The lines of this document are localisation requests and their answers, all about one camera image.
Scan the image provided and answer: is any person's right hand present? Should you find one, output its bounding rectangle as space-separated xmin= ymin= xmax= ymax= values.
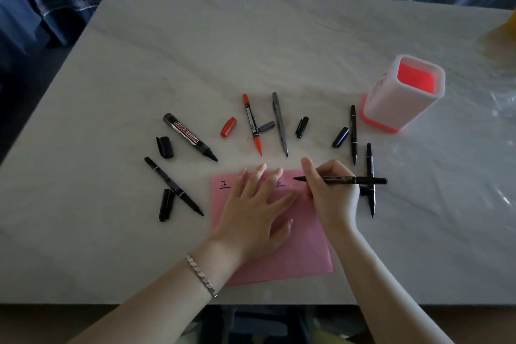
xmin=300 ymin=157 xmax=361 ymax=242

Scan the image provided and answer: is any person's left hand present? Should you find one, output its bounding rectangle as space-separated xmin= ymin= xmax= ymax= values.
xmin=206 ymin=163 xmax=298 ymax=273

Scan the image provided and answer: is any pink paper sheet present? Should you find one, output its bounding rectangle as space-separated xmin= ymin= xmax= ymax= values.
xmin=210 ymin=168 xmax=335 ymax=287

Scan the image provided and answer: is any thin black marker pen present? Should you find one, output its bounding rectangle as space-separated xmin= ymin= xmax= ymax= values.
xmin=293 ymin=175 xmax=388 ymax=185
xmin=144 ymin=157 xmax=205 ymax=217
xmin=350 ymin=105 xmax=359 ymax=166
xmin=365 ymin=143 xmax=376 ymax=218

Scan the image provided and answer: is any person's left forearm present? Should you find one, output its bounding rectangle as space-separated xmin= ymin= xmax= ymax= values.
xmin=66 ymin=241 xmax=242 ymax=344

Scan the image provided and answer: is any person's right forearm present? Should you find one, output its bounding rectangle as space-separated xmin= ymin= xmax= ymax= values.
xmin=334 ymin=231 xmax=455 ymax=344

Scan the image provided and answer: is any red pen cap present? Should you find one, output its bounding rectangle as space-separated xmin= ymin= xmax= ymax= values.
xmin=220 ymin=117 xmax=238 ymax=138

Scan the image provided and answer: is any grey marker pen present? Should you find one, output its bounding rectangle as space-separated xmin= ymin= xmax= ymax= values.
xmin=272 ymin=92 xmax=289 ymax=158

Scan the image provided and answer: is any red marker pen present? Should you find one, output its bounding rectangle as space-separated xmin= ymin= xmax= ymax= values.
xmin=242 ymin=93 xmax=264 ymax=156

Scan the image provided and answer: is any dark blue pen cap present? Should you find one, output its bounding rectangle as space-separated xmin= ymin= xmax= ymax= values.
xmin=332 ymin=127 xmax=350 ymax=148

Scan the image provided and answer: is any thick black whiteboard marker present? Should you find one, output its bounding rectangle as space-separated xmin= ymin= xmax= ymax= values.
xmin=162 ymin=113 xmax=218 ymax=162

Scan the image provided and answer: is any wide black marker cap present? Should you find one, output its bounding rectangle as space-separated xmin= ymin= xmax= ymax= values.
xmin=156 ymin=136 xmax=174 ymax=159

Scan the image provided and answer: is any white and pink pen holder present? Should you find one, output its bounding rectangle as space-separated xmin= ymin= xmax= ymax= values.
xmin=360 ymin=54 xmax=446 ymax=133

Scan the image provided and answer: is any yellow object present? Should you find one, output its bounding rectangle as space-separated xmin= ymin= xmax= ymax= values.
xmin=479 ymin=8 xmax=516 ymax=59

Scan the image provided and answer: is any silver chain bracelet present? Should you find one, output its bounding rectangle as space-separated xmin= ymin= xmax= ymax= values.
xmin=185 ymin=253 xmax=219 ymax=299

